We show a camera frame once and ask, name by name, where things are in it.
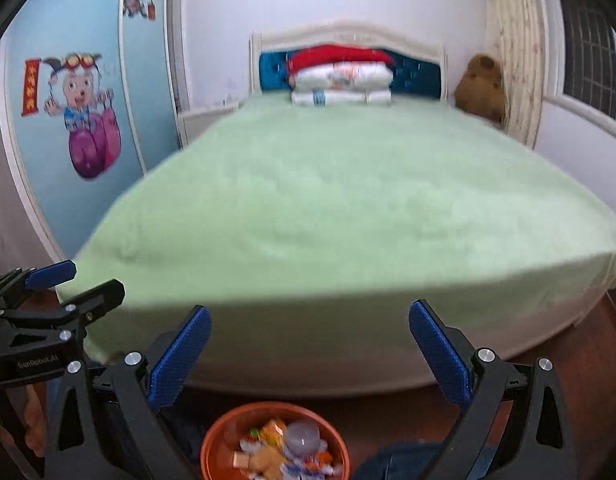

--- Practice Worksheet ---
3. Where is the folded white quilt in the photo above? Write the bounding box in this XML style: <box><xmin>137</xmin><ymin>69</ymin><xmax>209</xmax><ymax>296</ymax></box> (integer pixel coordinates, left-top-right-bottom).
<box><xmin>291</xmin><ymin>89</ymin><xmax>393</xmax><ymax>107</ymax></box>

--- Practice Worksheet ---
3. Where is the orange snack pouch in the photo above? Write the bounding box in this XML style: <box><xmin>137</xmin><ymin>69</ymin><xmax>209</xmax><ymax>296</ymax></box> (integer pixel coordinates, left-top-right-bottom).
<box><xmin>247</xmin><ymin>418</ymin><xmax>287</xmax><ymax>448</ymax></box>

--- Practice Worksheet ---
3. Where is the orange trash basin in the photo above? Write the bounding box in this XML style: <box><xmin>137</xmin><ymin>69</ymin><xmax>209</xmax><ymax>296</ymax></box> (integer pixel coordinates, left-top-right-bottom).
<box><xmin>201</xmin><ymin>402</ymin><xmax>351</xmax><ymax>479</ymax></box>

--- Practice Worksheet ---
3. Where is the grey lidded round container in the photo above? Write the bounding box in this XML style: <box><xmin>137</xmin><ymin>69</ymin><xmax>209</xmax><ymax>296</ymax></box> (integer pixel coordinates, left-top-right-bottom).
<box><xmin>284</xmin><ymin>419</ymin><xmax>328</xmax><ymax>458</ymax></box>

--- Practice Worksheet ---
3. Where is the brown plush bear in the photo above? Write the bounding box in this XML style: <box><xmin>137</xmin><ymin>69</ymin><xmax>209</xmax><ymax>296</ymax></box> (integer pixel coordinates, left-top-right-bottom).
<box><xmin>453</xmin><ymin>53</ymin><xmax>506</xmax><ymax>126</ymax></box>

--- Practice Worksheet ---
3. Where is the cream floral curtain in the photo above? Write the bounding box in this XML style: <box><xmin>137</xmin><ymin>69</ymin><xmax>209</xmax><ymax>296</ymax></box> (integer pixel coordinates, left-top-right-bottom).
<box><xmin>486</xmin><ymin>0</ymin><xmax>546</xmax><ymax>148</ymax></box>

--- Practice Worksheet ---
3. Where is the window with grille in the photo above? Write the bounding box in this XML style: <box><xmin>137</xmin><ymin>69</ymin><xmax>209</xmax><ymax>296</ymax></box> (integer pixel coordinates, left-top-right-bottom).
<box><xmin>540</xmin><ymin>0</ymin><xmax>616</xmax><ymax>139</ymax></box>

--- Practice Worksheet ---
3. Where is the blue white milk carton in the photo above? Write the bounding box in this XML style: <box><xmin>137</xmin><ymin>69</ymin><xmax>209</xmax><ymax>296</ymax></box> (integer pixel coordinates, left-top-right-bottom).
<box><xmin>280</xmin><ymin>455</ymin><xmax>342</xmax><ymax>480</ymax></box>

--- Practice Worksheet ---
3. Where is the white bedside table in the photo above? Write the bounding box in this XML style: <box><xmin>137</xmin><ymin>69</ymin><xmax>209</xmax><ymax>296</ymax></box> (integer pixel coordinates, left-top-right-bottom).
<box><xmin>177</xmin><ymin>102</ymin><xmax>240</xmax><ymax>148</ymax></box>

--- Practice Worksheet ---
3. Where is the white printed pillow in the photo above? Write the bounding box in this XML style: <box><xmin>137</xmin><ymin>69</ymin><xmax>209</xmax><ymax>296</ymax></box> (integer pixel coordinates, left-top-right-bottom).
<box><xmin>288</xmin><ymin>62</ymin><xmax>394</xmax><ymax>91</ymax></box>

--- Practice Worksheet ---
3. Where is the blue cartoon wardrobe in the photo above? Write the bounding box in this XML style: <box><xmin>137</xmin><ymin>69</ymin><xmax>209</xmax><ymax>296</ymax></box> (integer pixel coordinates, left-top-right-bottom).
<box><xmin>0</xmin><ymin>0</ymin><xmax>180</xmax><ymax>259</ymax></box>

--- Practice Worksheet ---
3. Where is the green bed blanket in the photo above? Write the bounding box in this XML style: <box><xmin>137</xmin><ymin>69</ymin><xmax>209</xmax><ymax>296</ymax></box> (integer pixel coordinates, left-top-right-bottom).
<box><xmin>58</xmin><ymin>94</ymin><xmax>616</xmax><ymax>364</ymax></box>

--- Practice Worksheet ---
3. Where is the wooden cube block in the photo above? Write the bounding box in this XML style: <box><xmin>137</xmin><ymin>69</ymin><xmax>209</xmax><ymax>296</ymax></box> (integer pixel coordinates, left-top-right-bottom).
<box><xmin>232</xmin><ymin>446</ymin><xmax>288</xmax><ymax>479</ymax></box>

